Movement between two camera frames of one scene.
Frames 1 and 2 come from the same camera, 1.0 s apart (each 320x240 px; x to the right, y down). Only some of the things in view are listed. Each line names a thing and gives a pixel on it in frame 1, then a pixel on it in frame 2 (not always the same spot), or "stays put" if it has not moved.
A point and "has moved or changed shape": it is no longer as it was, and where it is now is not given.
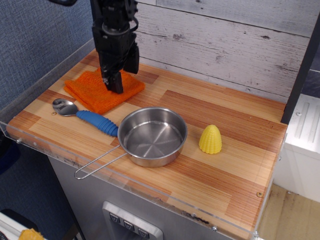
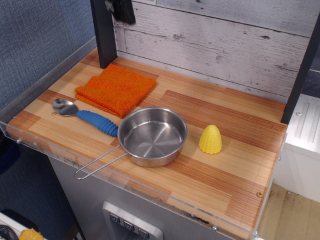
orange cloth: [88, 88] has moved or changed shape
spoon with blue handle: [66, 107] stays put
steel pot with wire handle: [152, 136] stays put
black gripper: [113, 42] → [123, 10]
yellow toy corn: [210, 141] stays put
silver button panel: [120, 224] stays put
